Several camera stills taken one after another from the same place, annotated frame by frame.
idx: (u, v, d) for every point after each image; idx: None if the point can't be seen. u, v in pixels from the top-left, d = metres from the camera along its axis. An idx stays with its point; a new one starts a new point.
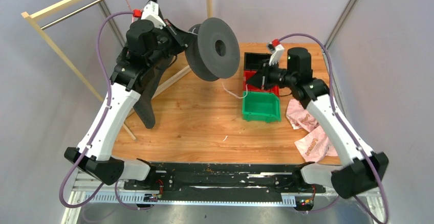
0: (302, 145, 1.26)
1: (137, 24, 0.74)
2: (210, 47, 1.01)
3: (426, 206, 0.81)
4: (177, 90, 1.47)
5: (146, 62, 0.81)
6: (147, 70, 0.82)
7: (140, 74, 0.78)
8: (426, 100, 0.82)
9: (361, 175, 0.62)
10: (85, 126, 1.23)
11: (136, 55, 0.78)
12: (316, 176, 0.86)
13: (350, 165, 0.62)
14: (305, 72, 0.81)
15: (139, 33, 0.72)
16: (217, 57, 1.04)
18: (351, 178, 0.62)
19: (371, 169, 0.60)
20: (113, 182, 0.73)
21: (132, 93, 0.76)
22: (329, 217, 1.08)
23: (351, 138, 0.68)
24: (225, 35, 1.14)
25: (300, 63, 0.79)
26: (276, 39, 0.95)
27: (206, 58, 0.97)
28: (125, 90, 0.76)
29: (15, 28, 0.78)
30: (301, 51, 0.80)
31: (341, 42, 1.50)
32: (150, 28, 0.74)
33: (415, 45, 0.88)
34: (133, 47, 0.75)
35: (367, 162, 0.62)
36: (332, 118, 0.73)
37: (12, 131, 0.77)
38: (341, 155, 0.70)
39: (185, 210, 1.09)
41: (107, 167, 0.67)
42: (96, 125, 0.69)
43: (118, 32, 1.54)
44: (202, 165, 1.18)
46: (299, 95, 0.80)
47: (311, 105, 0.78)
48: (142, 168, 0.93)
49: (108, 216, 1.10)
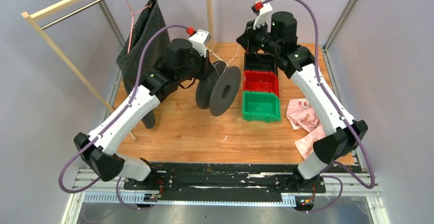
0: (302, 145, 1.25)
1: (179, 41, 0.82)
2: (220, 90, 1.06)
3: (425, 207, 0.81)
4: (177, 91, 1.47)
5: (174, 75, 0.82)
6: (172, 83, 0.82)
7: (164, 85, 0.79)
8: (426, 100, 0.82)
9: (341, 144, 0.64)
10: (85, 126, 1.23)
11: (168, 66, 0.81)
12: (309, 164, 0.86)
13: (334, 135, 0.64)
14: (289, 40, 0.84)
15: (177, 47, 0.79)
16: (219, 97, 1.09)
18: (333, 148, 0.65)
19: (354, 134, 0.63)
20: (108, 179, 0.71)
21: (152, 99, 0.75)
22: (329, 217, 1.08)
23: (335, 107, 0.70)
24: (237, 79, 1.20)
25: (285, 30, 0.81)
26: (258, 3, 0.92)
27: (213, 97, 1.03)
28: (148, 93, 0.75)
29: (15, 29, 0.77)
30: (286, 19, 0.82)
31: (342, 42, 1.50)
32: (188, 47, 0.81)
33: (415, 44, 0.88)
34: (168, 58, 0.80)
35: (349, 131, 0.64)
36: (316, 88, 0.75)
37: (11, 130, 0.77)
38: (325, 124, 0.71)
39: (185, 210, 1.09)
41: (108, 162, 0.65)
42: (113, 119, 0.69)
43: (118, 32, 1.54)
44: (202, 165, 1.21)
46: (283, 65, 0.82)
47: (296, 75, 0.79)
48: (144, 169, 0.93)
49: (108, 216, 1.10)
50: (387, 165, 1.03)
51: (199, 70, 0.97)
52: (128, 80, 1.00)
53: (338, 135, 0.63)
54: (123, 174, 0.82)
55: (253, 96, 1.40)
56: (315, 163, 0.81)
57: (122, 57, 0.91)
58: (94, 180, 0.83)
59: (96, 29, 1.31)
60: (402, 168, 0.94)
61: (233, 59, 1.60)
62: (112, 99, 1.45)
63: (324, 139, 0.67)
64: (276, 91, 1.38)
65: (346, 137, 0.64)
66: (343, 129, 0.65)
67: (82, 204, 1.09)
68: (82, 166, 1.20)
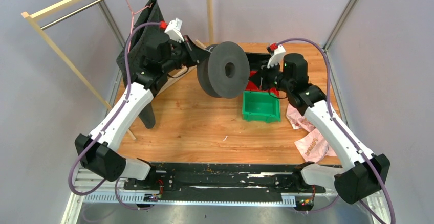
0: (302, 145, 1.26)
1: (156, 37, 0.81)
2: (219, 70, 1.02)
3: (426, 207, 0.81)
4: (177, 90, 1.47)
5: (161, 69, 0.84)
6: (161, 77, 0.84)
7: (156, 79, 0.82)
8: (426, 99, 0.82)
9: (363, 180, 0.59)
10: (85, 126, 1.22)
11: (153, 63, 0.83)
12: (317, 177, 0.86)
13: (352, 169, 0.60)
14: (301, 80, 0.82)
15: (157, 44, 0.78)
16: (223, 80, 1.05)
18: (354, 183, 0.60)
19: (373, 170, 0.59)
20: (114, 179, 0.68)
21: (147, 93, 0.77)
22: (329, 218, 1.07)
23: (351, 140, 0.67)
24: (236, 52, 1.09)
25: (297, 72, 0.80)
26: (274, 44, 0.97)
27: (213, 79, 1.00)
28: (142, 88, 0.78)
29: (15, 29, 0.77)
30: (297, 60, 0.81)
31: (342, 42, 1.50)
32: (166, 40, 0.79)
33: (415, 44, 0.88)
34: (151, 56, 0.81)
35: (369, 166, 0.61)
36: (330, 122, 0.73)
37: (11, 130, 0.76)
38: (342, 158, 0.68)
39: (185, 210, 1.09)
41: (113, 158, 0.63)
42: (113, 115, 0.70)
43: (118, 32, 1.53)
44: (202, 165, 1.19)
46: (296, 102, 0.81)
47: (308, 112, 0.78)
48: (143, 169, 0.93)
49: (108, 216, 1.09)
50: None
51: (186, 54, 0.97)
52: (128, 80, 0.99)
53: (357, 170, 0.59)
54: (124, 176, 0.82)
55: (253, 96, 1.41)
56: (324, 179, 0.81)
57: (121, 57, 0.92)
58: (98, 184, 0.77)
59: (96, 29, 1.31)
60: (402, 168, 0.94)
61: None
62: (112, 99, 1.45)
63: (344, 174, 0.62)
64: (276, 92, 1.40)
65: (367, 172, 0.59)
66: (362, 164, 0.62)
67: (82, 204, 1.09)
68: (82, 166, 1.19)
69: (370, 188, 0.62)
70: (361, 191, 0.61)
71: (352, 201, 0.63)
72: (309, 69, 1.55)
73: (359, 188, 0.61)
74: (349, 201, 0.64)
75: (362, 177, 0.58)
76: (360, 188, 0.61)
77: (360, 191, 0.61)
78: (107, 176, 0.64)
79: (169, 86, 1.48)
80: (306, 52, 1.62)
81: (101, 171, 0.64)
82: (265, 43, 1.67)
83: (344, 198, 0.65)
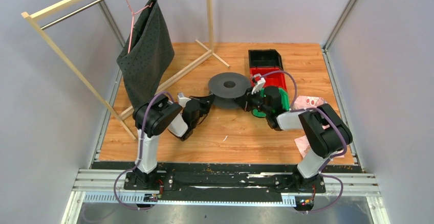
0: (301, 142, 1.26)
1: (190, 103, 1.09)
2: (222, 90, 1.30)
3: (425, 207, 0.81)
4: (177, 90, 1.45)
5: (190, 124, 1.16)
6: (189, 131, 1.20)
7: (186, 132, 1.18)
8: (426, 99, 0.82)
9: (313, 121, 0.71)
10: (85, 126, 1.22)
11: (186, 119, 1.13)
12: (306, 161, 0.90)
13: (301, 114, 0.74)
14: (277, 107, 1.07)
15: (191, 108, 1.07)
16: (234, 89, 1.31)
18: (307, 126, 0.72)
19: (320, 111, 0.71)
20: (155, 130, 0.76)
21: (185, 127, 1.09)
22: (329, 218, 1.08)
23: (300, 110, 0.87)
24: (219, 76, 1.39)
25: (273, 101, 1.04)
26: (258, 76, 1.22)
27: (229, 95, 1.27)
28: (183, 126, 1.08)
29: (15, 28, 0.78)
30: (274, 91, 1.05)
31: (342, 42, 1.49)
32: (197, 107, 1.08)
33: (415, 44, 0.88)
34: (186, 116, 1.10)
35: (317, 110, 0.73)
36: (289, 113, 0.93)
37: (10, 129, 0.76)
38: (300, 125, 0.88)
39: (185, 210, 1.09)
41: (172, 113, 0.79)
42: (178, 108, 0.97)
43: (118, 32, 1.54)
44: (202, 165, 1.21)
46: (272, 124, 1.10)
47: (279, 120, 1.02)
48: (152, 160, 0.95)
49: (108, 216, 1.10)
50: (386, 165, 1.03)
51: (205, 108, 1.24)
52: (126, 81, 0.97)
53: (304, 113, 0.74)
54: (145, 153, 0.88)
55: None
56: (314, 160, 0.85)
57: (121, 58, 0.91)
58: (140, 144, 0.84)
59: (96, 30, 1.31)
60: (402, 168, 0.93)
61: (233, 59, 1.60)
62: (112, 100, 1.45)
63: (303, 127, 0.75)
64: (283, 86, 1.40)
65: (313, 115, 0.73)
66: (309, 112, 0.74)
67: (82, 204, 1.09)
68: (82, 166, 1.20)
69: (332, 134, 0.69)
70: (325, 134, 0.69)
71: (325, 152, 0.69)
72: (308, 69, 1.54)
73: (318, 131, 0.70)
74: (323, 153, 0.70)
75: (309, 119, 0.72)
76: (320, 132, 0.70)
77: (323, 135, 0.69)
78: (156, 121, 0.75)
79: (169, 86, 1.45)
80: (306, 52, 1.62)
81: (156, 116, 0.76)
82: (265, 43, 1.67)
83: (324, 155, 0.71)
